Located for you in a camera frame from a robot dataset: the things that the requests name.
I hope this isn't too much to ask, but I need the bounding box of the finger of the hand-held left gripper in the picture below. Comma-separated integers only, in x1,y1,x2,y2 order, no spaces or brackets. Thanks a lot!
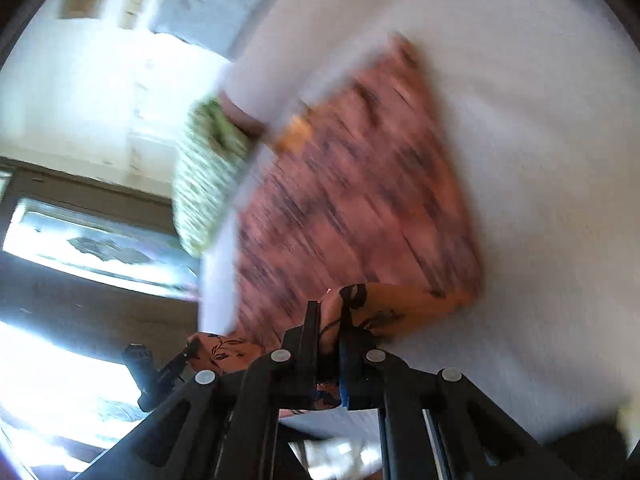
156,347,197,387

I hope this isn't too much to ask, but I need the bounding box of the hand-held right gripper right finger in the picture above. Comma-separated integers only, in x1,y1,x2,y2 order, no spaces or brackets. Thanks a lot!
339,327,581,480

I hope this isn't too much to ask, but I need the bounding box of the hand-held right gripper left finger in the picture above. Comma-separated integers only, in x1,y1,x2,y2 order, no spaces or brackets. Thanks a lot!
75,301,322,480

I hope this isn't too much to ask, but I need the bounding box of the orange floral cloth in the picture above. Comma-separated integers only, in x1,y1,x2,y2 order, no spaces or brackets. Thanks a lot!
192,35,486,417

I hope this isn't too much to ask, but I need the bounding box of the bright glass door pane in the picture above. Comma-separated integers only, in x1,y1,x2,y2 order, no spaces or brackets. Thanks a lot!
0,319,151,473

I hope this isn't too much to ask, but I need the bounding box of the window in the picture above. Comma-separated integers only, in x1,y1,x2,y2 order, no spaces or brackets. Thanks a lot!
0,170,202,302

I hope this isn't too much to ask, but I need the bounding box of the green striped pillow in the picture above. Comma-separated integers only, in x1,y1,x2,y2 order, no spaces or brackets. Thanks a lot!
171,97,262,257

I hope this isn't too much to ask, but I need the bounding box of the grey pillow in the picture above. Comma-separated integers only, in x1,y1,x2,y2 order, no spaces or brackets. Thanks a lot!
150,0,282,57

